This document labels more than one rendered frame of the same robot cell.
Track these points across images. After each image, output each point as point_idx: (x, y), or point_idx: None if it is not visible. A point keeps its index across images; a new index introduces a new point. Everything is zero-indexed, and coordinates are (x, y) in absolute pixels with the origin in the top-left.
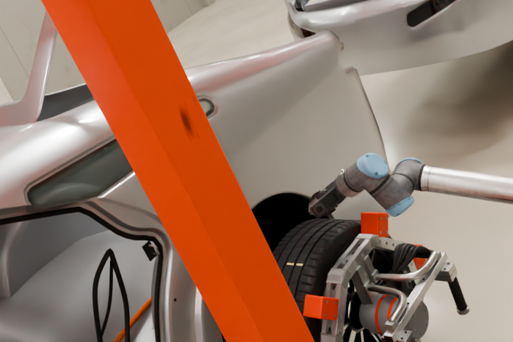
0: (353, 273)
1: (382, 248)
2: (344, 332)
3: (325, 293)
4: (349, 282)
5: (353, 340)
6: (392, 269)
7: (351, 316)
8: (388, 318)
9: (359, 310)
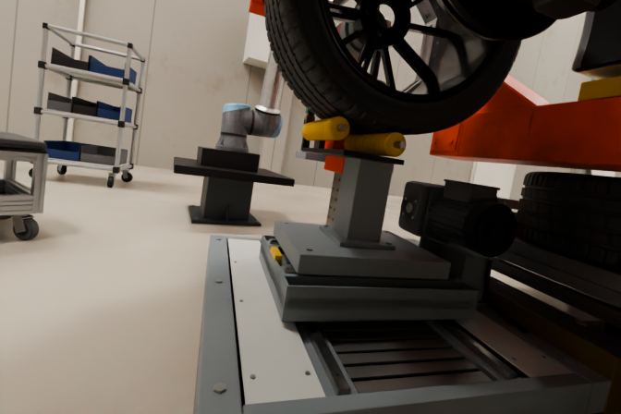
0: None
1: None
2: (374, 78)
3: None
4: None
5: (397, 52)
6: None
7: (383, 28)
8: (386, 18)
9: (383, 17)
